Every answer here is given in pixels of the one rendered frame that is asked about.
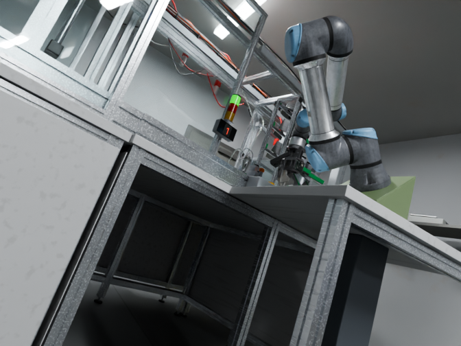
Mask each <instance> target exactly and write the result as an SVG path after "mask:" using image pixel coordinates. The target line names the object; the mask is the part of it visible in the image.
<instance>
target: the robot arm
mask: <svg viewBox="0 0 461 346"><path fill-rule="evenodd" d="M352 52H353V34H352V31H351V29H350V27H349V26H348V24H347V23H346V21H344V20H343V19H341V18H340V17H338V16H325V17H323V18H320V19H316V20H312V21H308V22H305V23H299V24H298V25H294V26H291V27H289V28H288V29H287V31H286V33H285V56H286V58H287V61H288V62H290V63H293V66H294V68H295V69H297V70H298V71H299V75H300V81H301V85H302V89H303V95H304V99H305V106H306V108H305V109H303V110H301V111H300V112H299V114H298V115H297V117H296V122H295V124H294V129H293V132H292V136H291V138H290V141H289V145H288V150H289V151H288V152H286V153H284V154H282V155H280V156H278V157H276V158H273V159H271V160H270V164H271V165H272V166H274V167H275V168H277V167H279V168H278V182H279V186H286V185H292V184H293V183H294V180H293V179H292V174H293V173H295V174H302V173H303V169H304V166H305V163H304V160H303V159H302V156H303V153H306V155H307V158H308V160H309V162H310V164H311V166H312V168H313V169H314V170H315V171H317V172H325V171H329V170H332V169H336V168H340V167H343V166H346V165H350V169H351V174H350V182H349V186H351V187H352V188H354V189H356V190H357V191H359V192H369V191H374V190H378V189H382V188H385V187H387V186H389V185H390V184H391V179H390V176H389V175H388V173H387V172H386V169H385V168H384V166H383V164H382V160H381V154H380V150H379V144H378V141H377V140H378V138H377V135H376V132H375V129H373V128H358V129H352V130H345V131H343V132H342V134H343V135H342V136H340V133H339V132H338V131H336V130H335V129H334V125H333V122H337V121H339V120H341V119H344V118H345V117H346V107H345V105H344V104H343V103H342V98H343V94H344V85H345V79H346V71H347V66H348V57H349V56H350V55H351V54H352ZM325 53H326V54H327V56H328V61H327V76H326V79H325V75H324V68H323V62H324V61H325V60H326V54H325ZM310 130H311V136H310V137H309V138H308V140H309V144H307V145H306V146H305V144H306V140H307V137H308V134H309V131H310ZM304 147H305V149H304Z"/></svg>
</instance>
